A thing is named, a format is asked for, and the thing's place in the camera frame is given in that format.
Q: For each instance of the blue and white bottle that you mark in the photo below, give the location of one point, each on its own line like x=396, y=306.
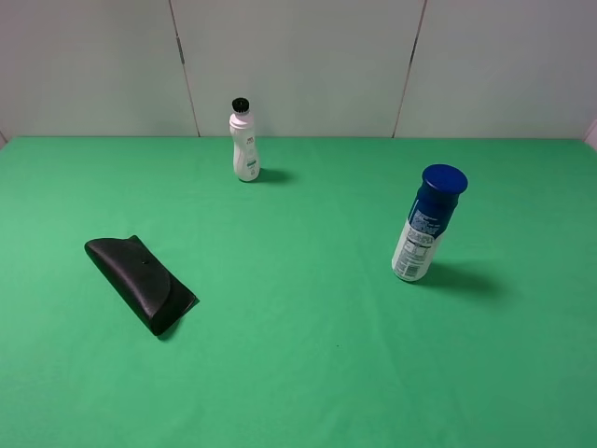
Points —
x=428, y=218

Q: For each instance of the white bottle with black cap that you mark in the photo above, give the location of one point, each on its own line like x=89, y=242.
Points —
x=246, y=164

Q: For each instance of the black glasses case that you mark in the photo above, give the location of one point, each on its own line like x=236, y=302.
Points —
x=152, y=292

